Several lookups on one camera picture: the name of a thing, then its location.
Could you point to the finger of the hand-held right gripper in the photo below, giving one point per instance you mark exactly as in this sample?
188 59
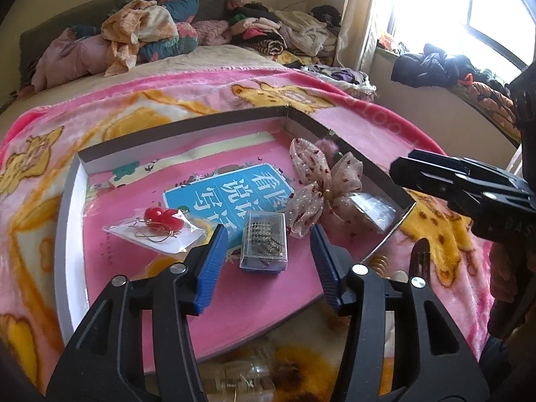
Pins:
431 178
452 163

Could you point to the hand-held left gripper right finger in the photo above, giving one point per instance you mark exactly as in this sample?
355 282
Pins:
327 268

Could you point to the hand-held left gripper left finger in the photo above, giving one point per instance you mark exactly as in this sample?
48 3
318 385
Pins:
211 268

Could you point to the clear plastic hairpin box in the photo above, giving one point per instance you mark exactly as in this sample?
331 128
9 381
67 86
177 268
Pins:
264 240

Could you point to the earring card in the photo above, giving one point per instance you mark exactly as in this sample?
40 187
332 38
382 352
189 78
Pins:
372 211

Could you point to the red cherry earrings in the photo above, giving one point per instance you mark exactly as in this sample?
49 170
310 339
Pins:
157 224

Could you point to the dotted sheer bow hair clip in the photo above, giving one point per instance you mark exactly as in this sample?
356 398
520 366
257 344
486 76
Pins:
322 192

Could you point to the pink pompom hair clip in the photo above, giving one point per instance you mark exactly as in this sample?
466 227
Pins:
327 145

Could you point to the grey cardboard box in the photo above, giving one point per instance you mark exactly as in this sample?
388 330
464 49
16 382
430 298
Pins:
71 238

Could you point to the person's right hand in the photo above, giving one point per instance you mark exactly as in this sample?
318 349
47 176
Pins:
504 289

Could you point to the yellow flower hair accessory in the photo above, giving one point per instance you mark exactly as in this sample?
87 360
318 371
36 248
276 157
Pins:
305 358

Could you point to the dark jacket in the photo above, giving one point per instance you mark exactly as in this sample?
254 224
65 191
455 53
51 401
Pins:
435 67

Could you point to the floral laundry basket with clothes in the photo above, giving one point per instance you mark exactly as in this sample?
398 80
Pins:
343 77

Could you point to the orange clothes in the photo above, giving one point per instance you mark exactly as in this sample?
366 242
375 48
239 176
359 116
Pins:
387 43

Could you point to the window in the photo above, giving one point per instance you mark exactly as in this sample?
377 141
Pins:
452 4

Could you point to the cream curtain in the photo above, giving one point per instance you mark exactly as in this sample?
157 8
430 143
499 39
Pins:
360 16

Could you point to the pink printed blanket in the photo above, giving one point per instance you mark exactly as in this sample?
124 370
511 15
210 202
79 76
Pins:
50 167

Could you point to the bed with beige sheet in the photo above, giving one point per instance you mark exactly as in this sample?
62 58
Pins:
188 63

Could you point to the pink knitted pillow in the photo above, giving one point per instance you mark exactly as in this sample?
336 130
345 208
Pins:
207 31

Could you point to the pink quilt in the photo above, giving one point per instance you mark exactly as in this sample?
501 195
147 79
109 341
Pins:
71 56

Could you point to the orange floral cloth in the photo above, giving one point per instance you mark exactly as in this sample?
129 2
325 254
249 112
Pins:
138 23

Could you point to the dark blue floral quilt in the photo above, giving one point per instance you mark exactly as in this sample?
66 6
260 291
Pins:
178 6

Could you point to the pile of clothes on bed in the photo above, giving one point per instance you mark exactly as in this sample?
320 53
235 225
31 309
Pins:
58 25

